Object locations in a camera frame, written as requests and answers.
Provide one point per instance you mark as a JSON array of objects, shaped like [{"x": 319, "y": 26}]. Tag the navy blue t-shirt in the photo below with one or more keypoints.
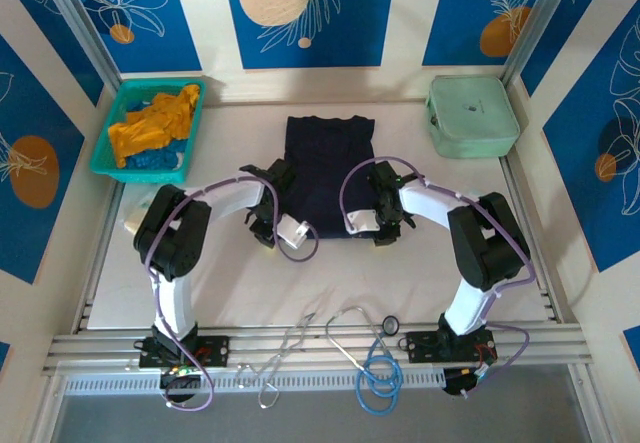
[{"x": 327, "y": 163}]

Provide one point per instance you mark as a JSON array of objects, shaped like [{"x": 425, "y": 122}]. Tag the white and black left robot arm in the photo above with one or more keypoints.
[{"x": 225, "y": 200}]

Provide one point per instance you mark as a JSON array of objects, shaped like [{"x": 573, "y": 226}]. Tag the white table cloth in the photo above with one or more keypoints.
[{"x": 325, "y": 283}]

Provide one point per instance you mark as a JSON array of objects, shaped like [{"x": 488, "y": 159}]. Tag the blue tube stethoscope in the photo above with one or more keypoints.
[{"x": 390, "y": 324}]

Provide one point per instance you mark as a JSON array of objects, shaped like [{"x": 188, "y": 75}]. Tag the grey tube stethoscope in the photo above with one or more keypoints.
[{"x": 295, "y": 335}]

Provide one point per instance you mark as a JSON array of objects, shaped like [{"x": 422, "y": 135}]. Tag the mint green zip case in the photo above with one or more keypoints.
[{"x": 472, "y": 113}]

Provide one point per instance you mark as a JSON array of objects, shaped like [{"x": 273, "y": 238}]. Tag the bright blue t-shirt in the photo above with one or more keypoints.
[{"x": 150, "y": 158}]

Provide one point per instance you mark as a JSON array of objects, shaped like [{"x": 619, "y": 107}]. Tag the orange t-shirt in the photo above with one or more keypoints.
[{"x": 150, "y": 125}]

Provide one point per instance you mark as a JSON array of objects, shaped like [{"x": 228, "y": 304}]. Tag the black right controller board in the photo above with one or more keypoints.
[{"x": 457, "y": 380}]

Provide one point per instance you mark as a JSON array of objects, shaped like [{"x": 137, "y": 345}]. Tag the black controller board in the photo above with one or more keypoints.
[
  {"x": 180, "y": 374},
  {"x": 457, "y": 380}
]

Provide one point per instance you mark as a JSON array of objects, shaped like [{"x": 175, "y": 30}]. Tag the black left controller board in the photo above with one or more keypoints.
[{"x": 180, "y": 374}]

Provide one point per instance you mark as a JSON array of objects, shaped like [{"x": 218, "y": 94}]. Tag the teal plastic basket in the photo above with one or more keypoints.
[{"x": 102, "y": 160}]

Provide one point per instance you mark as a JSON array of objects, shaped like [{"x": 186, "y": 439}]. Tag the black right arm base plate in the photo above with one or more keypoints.
[{"x": 425, "y": 345}]

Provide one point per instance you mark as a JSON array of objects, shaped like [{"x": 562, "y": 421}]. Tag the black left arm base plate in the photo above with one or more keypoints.
[{"x": 215, "y": 350}]

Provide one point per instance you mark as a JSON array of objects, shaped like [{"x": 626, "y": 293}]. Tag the aluminium table frame rails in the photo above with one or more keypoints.
[{"x": 320, "y": 358}]

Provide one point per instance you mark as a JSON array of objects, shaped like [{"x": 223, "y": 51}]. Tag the aluminium corner post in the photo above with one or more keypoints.
[
  {"x": 81, "y": 23},
  {"x": 541, "y": 23}
]

